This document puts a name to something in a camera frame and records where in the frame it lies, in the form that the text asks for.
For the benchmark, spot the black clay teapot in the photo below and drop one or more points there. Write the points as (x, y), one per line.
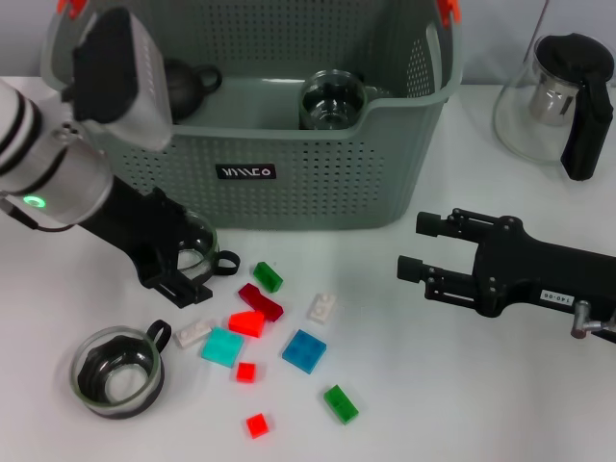
(187, 91)

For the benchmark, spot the teal toy brick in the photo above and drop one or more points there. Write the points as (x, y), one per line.
(221, 347)

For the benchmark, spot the large bright red toy brick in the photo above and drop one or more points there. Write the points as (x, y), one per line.
(245, 323)

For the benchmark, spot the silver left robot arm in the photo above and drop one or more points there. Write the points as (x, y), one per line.
(48, 163)

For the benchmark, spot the small red toy brick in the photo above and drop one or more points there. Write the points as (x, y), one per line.
(246, 373)
(258, 426)

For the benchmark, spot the glass teacup with black base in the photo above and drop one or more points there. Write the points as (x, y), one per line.
(207, 245)
(332, 103)
(120, 402)

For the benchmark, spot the green toy brick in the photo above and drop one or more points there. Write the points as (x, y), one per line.
(267, 276)
(341, 405)

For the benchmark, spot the blue toy brick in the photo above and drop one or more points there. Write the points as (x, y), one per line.
(303, 351)

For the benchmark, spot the white toy brick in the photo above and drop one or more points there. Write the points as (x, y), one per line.
(320, 308)
(192, 333)

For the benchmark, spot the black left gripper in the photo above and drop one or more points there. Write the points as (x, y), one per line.
(135, 226)

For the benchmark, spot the dark red toy brick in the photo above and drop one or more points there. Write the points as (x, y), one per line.
(262, 300)

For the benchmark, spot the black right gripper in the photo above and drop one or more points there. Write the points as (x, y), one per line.
(553, 274)

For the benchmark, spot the grey-green perforated storage bin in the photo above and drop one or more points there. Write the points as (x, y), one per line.
(313, 183)

